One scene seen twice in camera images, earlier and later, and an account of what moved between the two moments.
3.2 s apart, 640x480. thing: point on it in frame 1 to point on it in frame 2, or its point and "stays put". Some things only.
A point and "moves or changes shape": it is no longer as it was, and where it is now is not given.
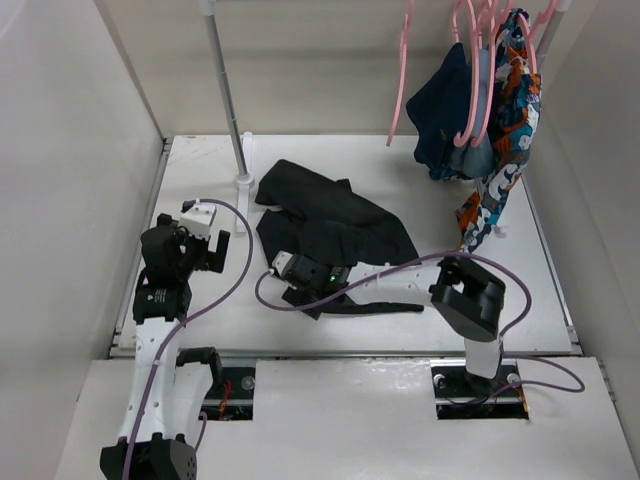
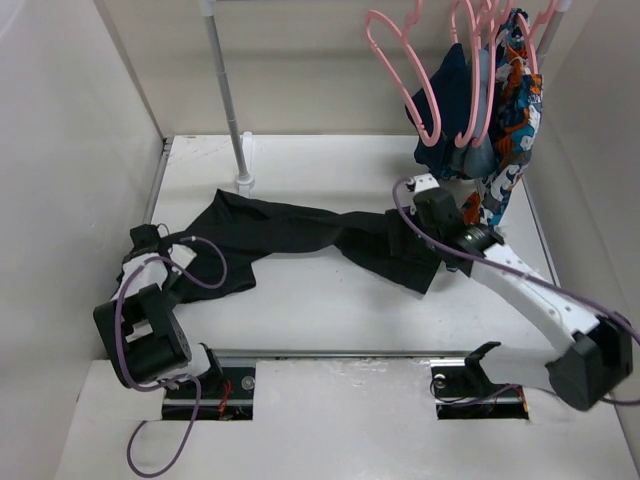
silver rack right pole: x=561 y=7 stays put
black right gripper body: x=300 y=297 to x=428 y=229
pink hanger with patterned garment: x=514 y=54 stays put
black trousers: x=312 y=228 moves or changes shape
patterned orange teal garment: x=516 y=108 stays put
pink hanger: x=402 y=68 to x=436 y=129
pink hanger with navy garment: x=464 y=141 stays put
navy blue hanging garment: x=440 y=110 stays put
